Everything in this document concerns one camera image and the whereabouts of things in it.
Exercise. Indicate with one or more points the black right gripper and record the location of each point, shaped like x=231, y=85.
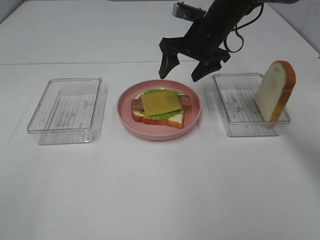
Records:
x=202, y=40

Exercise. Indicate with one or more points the yellow cheese slice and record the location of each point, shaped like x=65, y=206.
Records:
x=160, y=102

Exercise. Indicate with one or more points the bread slice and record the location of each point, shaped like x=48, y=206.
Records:
x=176, y=121
x=275, y=90

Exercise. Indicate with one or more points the clear right plastic tray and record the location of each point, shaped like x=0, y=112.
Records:
x=234, y=96

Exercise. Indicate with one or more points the clear plastic tray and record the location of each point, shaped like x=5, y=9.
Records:
x=70, y=111
x=234, y=96

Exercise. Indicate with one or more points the pink round plate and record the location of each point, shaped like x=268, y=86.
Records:
x=158, y=132

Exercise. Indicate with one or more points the upright bread slice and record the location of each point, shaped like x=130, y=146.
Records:
x=275, y=90

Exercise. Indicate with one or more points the clear left plastic tray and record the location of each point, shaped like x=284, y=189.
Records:
x=70, y=111

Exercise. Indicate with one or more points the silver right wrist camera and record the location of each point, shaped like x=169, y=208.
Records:
x=187, y=12

